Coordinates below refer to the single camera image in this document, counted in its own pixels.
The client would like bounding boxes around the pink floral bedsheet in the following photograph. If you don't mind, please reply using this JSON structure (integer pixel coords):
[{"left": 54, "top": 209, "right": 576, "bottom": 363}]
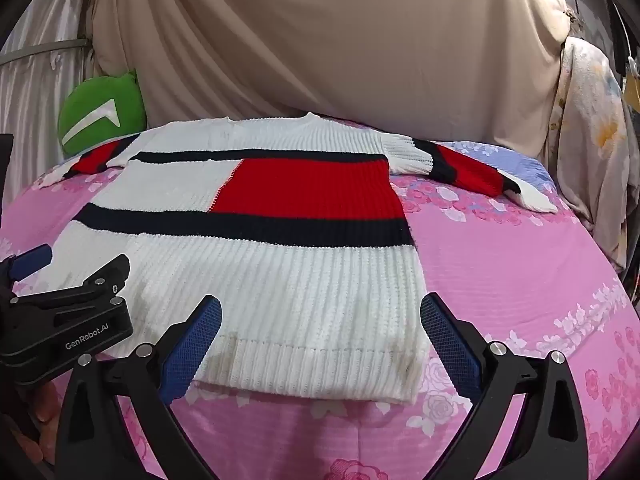
[{"left": 0, "top": 120, "right": 640, "bottom": 480}]

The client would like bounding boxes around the white red navy knit sweater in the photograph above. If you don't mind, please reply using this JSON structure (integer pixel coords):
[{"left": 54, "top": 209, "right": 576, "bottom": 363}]
[{"left": 37, "top": 112, "right": 559, "bottom": 404}]

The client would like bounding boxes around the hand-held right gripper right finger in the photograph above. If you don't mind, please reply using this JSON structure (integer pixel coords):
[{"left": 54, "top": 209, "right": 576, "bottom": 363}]
[{"left": 420, "top": 292, "right": 588, "bottom": 480}]

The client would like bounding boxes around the silver pleated curtain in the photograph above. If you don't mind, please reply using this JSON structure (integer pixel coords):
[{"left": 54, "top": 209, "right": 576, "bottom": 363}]
[{"left": 0, "top": 0, "right": 103, "bottom": 206}]

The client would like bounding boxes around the green plush pillow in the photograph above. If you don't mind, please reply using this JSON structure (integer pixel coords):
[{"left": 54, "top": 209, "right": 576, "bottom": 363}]
[{"left": 57, "top": 69, "right": 147, "bottom": 157}]

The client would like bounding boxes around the beige draped cloth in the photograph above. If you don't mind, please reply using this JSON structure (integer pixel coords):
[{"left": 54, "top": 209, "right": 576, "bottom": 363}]
[{"left": 92, "top": 0, "right": 574, "bottom": 144}]

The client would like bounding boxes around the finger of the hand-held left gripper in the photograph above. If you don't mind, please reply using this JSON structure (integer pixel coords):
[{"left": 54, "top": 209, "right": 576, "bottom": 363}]
[
  {"left": 12, "top": 254, "right": 131, "bottom": 311},
  {"left": 7, "top": 244, "right": 54, "bottom": 281}
]

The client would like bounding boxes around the person's left hand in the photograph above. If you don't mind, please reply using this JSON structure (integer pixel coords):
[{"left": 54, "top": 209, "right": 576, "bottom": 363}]
[{"left": 22, "top": 377, "right": 66, "bottom": 466}]

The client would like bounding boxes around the grey metal rod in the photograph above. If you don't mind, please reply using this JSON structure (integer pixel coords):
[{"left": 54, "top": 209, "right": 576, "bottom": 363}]
[{"left": 0, "top": 37, "right": 92, "bottom": 66}]

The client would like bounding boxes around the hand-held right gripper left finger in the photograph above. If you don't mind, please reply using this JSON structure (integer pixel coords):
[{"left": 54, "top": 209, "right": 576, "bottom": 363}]
[{"left": 54, "top": 295, "right": 223, "bottom": 480}]

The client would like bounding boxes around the pale floral hanging blanket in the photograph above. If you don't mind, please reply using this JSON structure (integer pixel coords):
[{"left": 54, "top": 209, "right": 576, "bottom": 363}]
[{"left": 545, "top": 35, "right": 640, "bottom": 275}]

